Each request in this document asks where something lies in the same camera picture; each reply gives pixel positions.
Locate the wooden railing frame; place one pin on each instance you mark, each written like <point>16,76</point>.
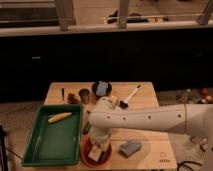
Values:
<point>55,17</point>

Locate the black pen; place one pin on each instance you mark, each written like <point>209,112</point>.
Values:
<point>62,91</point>

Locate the white eraser block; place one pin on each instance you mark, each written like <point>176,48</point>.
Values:
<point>95,154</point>

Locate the small brown toy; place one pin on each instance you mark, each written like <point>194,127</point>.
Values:
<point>71,99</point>

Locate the yellow corn cob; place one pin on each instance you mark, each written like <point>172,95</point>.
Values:
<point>58,117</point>

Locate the green vegetable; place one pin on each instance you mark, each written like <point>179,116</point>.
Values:
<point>86,128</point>

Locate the blue rectangular block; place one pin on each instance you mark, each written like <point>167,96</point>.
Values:
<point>102,88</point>

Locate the red bowl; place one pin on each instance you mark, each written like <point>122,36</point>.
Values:
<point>86,147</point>

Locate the blue grey sponge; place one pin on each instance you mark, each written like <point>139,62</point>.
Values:
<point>130,147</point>

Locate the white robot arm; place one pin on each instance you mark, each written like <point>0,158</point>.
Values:
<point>190,119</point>

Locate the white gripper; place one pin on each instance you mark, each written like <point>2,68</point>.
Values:
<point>100,137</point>

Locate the dark metal cup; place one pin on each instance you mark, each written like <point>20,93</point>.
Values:
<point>84,95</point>

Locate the green plastic tray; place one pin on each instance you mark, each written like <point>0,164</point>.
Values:
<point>54,144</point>

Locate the white handled black brush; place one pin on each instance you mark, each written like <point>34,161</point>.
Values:
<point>124,103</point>

